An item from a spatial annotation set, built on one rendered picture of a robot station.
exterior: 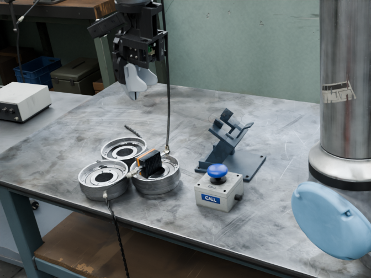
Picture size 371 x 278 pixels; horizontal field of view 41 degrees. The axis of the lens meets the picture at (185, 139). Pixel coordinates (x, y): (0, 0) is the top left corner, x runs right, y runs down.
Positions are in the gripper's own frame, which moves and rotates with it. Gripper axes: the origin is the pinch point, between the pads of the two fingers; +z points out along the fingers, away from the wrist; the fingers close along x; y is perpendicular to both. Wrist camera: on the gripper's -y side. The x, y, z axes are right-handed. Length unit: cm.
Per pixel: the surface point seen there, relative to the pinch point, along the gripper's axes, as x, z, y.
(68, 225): -3, 47, -23
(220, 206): -8.1, 13.4, 25.9
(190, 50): 155, 64, -79
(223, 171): -5.0, 7.5, 24.8
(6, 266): 12, 110, -83
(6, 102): 21, 32, -70
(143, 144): 3.7, 15.2, -0.4
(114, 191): -13.2, 15.4, 4.4
